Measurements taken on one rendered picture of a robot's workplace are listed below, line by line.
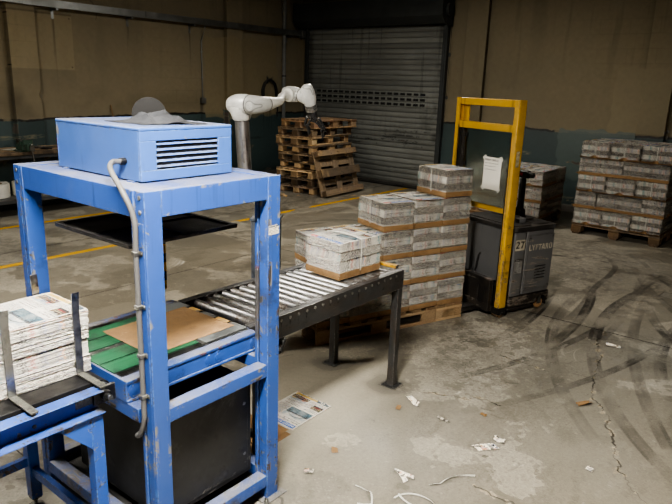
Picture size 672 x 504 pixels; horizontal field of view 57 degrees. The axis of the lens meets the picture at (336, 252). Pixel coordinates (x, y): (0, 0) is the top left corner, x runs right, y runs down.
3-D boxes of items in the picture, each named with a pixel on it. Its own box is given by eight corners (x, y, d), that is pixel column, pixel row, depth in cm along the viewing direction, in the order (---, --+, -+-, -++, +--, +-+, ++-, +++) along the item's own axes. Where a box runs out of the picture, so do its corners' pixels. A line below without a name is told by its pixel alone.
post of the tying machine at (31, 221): (59, 469, 315) (30, 162, 275) (68, 476, 310) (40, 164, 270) (42, 477, 309) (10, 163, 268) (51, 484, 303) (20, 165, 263)
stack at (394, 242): (292, 329, 504) (294, 229, 482) (408, 307, 562) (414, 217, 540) (315, 346, 472) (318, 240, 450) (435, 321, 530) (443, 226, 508)
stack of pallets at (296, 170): (316, 182, 1253) (317, 116, 1219) (355, 188, 1202) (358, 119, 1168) (273, 190, 1147) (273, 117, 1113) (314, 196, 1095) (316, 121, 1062)
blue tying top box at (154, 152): (148, 158, 301) (146, 116, 296) (233, 172, 265) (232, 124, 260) (58, 165, 267) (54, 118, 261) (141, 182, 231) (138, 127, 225)
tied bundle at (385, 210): (356, 223, 511) (358, 195, 505) (386, 220, 525) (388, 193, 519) (382, 233, 479) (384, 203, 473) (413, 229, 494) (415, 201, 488)
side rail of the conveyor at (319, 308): (396, 285, 403) (397, 268, 400) (403, 287, 400) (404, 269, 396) (243, 347, 301) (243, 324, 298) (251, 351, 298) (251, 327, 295)
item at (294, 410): (297, 392, 402) (297, 390, 402) (332, 407, 385) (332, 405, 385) (256, 413, 374) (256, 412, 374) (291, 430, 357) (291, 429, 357)
